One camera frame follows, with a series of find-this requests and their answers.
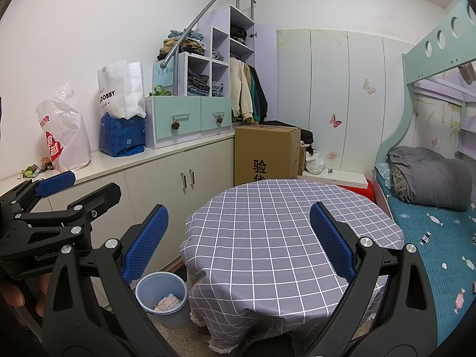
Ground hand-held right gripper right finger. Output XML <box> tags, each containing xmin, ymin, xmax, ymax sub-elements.
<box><xmin>309</xmin><ymin>201</ymin><xmax>436</xmax><ymax>357</ymax></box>

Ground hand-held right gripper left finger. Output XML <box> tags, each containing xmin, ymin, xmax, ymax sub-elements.
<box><xmin>42</xmin><ymin>204</ymin><xmax>175</xmax><ymax>357</ymax></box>

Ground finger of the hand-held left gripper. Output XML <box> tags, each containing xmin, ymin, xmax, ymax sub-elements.
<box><xmin>0</xmin><ymin>170</ymin><xmax>77</xmax><ymax>216</ymax></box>
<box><xmin>18</xmin><ymin>182</ymin><xmax>122</xmax><ymax>246</ymax></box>

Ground pale blue plastic bin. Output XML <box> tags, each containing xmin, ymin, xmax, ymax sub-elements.
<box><xmin>135</xmin><ymin>272</ymin><xmax>190</xmax><ymax>328</ymax></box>

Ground pale plastic wrapper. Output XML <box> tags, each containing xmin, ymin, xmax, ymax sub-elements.
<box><xmin>154</xmin><ymin>294</ymin><xmax>181</xmax><ymax>312</ymax></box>

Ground person's left hand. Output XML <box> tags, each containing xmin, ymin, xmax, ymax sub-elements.
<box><xmin>0</xmin><ymin>272</ymin><xmax>53</xmax><ymax>317</ymax></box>

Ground white plastic bag red print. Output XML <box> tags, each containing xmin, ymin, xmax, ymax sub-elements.
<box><xmin>36</xmin><ymin>83</ymin><xmax>92</xmax><ymax>172</ymax></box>

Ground red plastic stool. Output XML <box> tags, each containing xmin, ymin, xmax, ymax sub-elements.
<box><xmin>336</xmin><ymin>178</ymin><xmax>374</xmax><ymax>199</ymax></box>

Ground white low cabinet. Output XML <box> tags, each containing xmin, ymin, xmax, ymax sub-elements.
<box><xmin>0</xmin><ymin>136</ymin><xmax>237</xmax><ymax>306</ymax></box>

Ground white low board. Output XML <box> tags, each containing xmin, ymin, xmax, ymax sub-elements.
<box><xmin>302</xmin><ymin>169</ymin><xmax>369</xmax><ymax>190</ymax></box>

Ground blue patterned bag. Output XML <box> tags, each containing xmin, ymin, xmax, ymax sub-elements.
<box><xmin>98</xmin><ymin>112</ymin><xmax>146</xmax><ymax>157</ymax></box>

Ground round table, checked purple cloth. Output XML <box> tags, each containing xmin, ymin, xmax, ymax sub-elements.
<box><xmin>179</xmin><ymin>179</ymin><xmax>405</xmax><ymax>345</ymax></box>

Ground grey checked pillow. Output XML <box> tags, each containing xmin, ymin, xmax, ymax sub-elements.
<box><xmin>390</xmin><ymin>165</ymin><xmax>410</xmax><ymax>194</ymax></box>

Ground teal candy print bed sheet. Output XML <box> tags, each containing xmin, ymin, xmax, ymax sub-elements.
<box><xmin>374</xmin><ymin>162</ymin><xmax>476</xmax><ymax>346</ymax></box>

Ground large cardboard box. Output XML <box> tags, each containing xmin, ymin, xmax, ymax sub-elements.
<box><xmin>234</xmin><ymin>124</ymin><xmax>301</xmax><ymax>187</ymax></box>

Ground white paper shopping bag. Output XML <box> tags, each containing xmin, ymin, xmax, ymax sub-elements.
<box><xmin>98</xmin><ymin>60</ymin><xmax>147</xmax><ymax>119</ymax></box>

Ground large teal drawer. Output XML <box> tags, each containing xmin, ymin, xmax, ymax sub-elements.
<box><xmin>154</xmin><ymin>97</ymin><xmax>201</xmax><ymax>143</ymax></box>

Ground grey quilt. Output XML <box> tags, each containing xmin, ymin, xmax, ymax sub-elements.
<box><xmin>387</xmin><ymin>146</ymin><xmax>474</xmax><ymax>212</ymax></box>

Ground pale teal paper sign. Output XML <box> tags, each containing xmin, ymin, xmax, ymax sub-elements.
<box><xmin>154</xmin><ymin>62</ymin><xmax>175</xmax><ymax>88</ymax></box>

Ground small teal drawer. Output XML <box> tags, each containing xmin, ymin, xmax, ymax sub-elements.
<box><xmin>201</xmin><ymin>98</ymin><xmax>232</xmax><ymax>131</ymax></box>

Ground dark folded clothes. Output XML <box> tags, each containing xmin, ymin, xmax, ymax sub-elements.
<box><xmin>187</xmin><ymin>69</ymin><xmax>211</xmax><ymax>96</ymax></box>

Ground dark hanging jacket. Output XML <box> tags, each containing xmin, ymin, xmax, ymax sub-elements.
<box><xmin>253</xmin><ymin>66</ymin><xmax>268</xmax><ymax>123</ymax></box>

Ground green hanging jacket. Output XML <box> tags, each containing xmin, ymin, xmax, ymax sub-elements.
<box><xmin>247</xmin><ymin>65</ymin><xmax>261</xmax><ymax>123</ymax></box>

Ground pile of folded clothes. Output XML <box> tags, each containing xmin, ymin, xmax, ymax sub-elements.
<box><xmin>156</xmin><ymin>29</ymin><xmax>205</xmax><ymax>62</ymax></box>

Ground cream hanging jacket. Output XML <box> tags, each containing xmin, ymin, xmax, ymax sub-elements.
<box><xmin>228</xmin><ymin>59</ymin><xmax>253</xmax><ymax>121</ymax></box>

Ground white wardrobe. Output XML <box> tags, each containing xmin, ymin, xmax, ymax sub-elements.
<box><xmin>275</xmin><ymin>28</ymin><xmax>415</xmax><ymax>190</ymax></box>

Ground purple stair shelf unit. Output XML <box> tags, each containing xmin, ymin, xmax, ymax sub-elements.
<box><xmin>145</xmin><ymin>5</ymin><xmax>278</xmax><ymax>149</ymax></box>

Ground grey metal handrail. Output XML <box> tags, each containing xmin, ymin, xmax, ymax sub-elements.
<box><xmin>162</xmin><ymin>0</ymin><xmax>257</xmax><ymax>68</ymax></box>

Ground brown hanging cloth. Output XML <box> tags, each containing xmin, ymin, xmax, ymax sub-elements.
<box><xmin>459</xmin><ymin>63</ymin><xmax>476</xmax><ymax>84</ymax></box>

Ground teal bunk bed frame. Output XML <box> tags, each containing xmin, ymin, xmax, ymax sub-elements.
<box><xmin>372</xmin><ymin>0</ymin><xmax>476</xmax><ymax>346</ymax></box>

